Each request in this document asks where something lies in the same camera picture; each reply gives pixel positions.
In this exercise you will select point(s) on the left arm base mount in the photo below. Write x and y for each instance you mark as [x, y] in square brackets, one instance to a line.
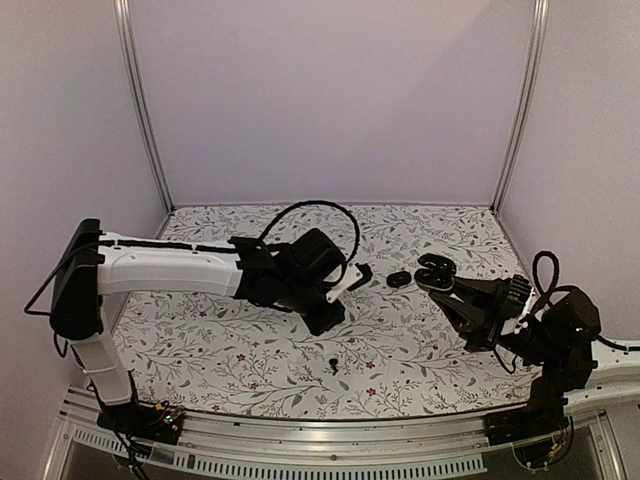
[161, 422]

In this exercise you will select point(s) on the black earbud charging case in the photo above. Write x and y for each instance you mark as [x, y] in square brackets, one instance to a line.
[436, 273]

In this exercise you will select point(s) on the aluminium frame post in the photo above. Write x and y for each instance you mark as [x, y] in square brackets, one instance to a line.
[126, 34]
[525, 99]

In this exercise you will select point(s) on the floral patterned table mat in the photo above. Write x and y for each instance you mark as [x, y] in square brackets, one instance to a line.
[398, 355]

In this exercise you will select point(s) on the right aluminium frame post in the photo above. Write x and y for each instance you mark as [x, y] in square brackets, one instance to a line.
[525, 99]

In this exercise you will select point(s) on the black earbud with stem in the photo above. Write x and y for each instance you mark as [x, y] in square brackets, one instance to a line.
[334, 365]

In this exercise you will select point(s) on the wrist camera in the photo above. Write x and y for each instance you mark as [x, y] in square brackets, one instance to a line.
[519, 298]
[356, 276]

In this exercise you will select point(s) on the left aluminium frame post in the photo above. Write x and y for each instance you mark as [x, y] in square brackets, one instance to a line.
[126, 34]

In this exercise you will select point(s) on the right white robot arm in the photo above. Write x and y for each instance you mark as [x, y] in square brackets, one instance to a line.
[559, 340]

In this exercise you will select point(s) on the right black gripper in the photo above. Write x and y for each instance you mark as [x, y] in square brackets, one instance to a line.
[486, 336]

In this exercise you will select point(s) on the front aluminium rail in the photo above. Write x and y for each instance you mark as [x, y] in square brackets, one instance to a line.
[598, 445]

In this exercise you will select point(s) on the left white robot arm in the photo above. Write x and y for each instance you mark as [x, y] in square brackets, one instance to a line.
[306, 277]

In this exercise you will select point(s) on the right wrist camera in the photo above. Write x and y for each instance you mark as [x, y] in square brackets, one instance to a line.
[519, 298]

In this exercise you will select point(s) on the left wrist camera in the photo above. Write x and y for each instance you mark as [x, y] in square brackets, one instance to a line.
[356, 276]

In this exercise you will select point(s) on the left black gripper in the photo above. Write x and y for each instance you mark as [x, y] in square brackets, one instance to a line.
[318, 326]

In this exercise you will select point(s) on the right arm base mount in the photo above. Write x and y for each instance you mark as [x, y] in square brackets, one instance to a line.
[539, 432]

